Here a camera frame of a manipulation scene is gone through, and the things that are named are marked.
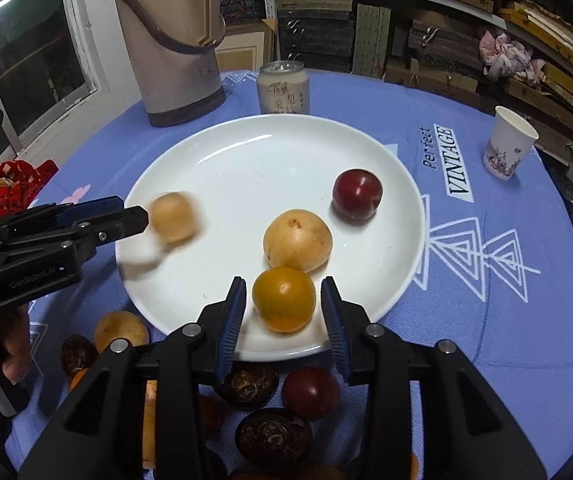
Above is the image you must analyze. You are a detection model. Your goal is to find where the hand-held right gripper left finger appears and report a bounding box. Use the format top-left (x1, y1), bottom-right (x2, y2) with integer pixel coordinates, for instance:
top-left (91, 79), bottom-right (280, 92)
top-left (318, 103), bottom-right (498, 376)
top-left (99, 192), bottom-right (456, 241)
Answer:
top-left (16, 276), bottom-right (248, 480)

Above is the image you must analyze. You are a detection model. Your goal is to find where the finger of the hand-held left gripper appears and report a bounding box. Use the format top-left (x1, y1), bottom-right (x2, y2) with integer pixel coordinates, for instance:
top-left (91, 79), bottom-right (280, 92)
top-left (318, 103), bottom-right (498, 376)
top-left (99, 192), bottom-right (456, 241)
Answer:
top-left (59, 206), bottom-right (150, 263)
top-left (0, 196), bottom-right (126, 241)

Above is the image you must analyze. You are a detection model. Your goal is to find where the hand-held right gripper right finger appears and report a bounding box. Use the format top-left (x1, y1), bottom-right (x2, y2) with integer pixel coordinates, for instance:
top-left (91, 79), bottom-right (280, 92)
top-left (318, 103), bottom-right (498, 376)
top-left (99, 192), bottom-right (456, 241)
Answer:
top-left (320, 276), bottom-right (549, 480)

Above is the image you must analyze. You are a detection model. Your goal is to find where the dark purple mangosteen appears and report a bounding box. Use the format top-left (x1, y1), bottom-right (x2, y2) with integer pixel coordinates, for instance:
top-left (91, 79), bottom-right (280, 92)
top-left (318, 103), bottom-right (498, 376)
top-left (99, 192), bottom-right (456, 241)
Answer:
top-left (214, 364), bottom-right (280, 411)
top-left (61, 334), bottom-right (101, 378)
top-left (238, 408), bottom-right (313, 468)

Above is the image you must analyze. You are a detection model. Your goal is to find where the white round plate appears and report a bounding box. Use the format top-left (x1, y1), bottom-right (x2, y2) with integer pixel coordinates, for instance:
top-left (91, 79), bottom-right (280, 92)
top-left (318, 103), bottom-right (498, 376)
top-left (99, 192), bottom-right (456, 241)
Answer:
top-left (115, 114), bottom-right (426, 362)

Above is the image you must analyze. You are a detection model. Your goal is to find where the dark red plum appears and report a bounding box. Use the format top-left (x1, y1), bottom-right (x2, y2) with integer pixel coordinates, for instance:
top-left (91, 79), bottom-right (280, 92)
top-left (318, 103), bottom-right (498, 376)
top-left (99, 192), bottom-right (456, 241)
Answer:
top-left (332, 169), bottom-right (383, 222)

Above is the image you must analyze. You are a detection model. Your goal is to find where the red printed cloth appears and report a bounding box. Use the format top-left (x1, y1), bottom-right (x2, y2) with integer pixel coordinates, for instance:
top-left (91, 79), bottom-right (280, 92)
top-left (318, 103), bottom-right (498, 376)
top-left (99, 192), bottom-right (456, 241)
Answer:
top-left (0, 159), bottom-right (60, 223)

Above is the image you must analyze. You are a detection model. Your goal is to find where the beige thermos jug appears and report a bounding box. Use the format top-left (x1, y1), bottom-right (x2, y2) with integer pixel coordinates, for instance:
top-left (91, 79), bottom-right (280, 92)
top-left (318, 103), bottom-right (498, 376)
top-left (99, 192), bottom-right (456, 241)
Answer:
top-left (111, 0), bottom-right (227, 128)

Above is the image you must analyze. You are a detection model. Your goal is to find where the blue printed tablecloth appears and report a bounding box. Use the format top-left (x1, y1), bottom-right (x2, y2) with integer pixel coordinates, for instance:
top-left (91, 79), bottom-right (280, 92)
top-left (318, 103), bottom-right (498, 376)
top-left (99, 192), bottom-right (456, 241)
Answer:
top-left (4, 70), bottom-right (573, 480)

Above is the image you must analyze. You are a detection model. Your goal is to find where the white drink can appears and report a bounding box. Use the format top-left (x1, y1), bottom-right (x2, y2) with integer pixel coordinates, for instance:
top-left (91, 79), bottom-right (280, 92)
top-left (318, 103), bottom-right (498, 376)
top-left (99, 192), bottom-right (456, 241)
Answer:
top-left (256, 60), bottom-right (312, 116)

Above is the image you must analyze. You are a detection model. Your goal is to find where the cardboard box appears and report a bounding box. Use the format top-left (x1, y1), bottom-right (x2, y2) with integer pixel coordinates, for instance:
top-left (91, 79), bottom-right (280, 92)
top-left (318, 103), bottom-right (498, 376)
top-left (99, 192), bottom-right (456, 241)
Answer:
top-left (214, 17), bottom-right (280, 73)

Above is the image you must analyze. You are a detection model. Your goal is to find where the printed paper cup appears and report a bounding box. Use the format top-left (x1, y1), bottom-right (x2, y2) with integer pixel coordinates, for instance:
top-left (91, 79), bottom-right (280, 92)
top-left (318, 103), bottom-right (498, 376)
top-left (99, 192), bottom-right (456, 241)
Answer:
top-left (483, 106), bottom-right (539, 181)

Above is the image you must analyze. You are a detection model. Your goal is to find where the white metal shelf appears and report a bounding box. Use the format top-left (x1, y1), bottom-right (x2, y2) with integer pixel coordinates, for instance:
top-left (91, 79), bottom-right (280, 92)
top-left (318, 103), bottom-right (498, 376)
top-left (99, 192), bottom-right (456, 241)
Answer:
top-left (261, 0), bottom-right (573, 171)

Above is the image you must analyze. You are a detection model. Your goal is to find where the stack of dark patterned boxes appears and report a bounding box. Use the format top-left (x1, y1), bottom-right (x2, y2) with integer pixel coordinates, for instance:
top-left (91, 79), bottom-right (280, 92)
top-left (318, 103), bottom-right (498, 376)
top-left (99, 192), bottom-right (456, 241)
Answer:
top-left (276, 0), bottom-right (357, 73)

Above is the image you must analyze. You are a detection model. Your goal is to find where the pink crumpled cloth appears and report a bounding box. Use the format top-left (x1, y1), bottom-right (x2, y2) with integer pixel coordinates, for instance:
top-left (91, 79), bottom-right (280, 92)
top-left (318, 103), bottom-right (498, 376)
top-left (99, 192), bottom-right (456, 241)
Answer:
top-left (479, 27), bottom-right (547, 86)

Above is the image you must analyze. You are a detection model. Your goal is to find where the window with white frame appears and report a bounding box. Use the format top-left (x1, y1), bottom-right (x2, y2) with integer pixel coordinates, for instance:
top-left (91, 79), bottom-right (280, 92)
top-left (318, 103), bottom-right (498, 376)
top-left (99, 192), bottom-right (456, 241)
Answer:
top-left (0, 0), bottom-right (112, 161)

